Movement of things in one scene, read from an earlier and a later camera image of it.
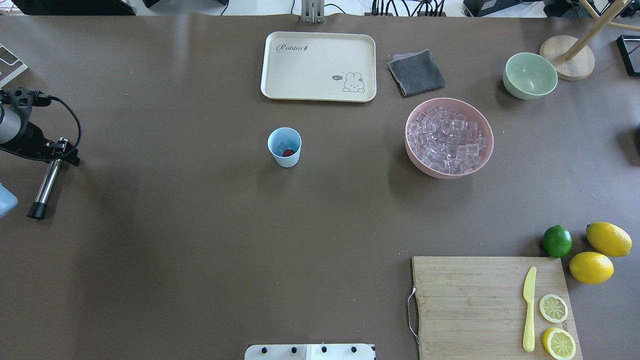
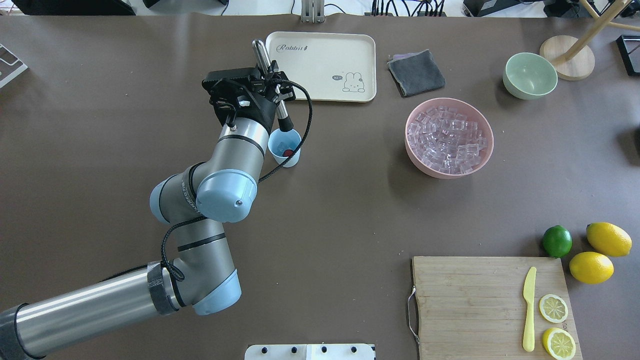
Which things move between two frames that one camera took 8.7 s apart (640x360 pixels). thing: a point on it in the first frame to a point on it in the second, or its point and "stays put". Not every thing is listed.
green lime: (557, 241) stays put
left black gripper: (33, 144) to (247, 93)
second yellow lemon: (609, 239) stays put
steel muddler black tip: (37, 210) to (285, 123)
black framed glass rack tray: (629, 47) stays put
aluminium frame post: (312, 11) stays put
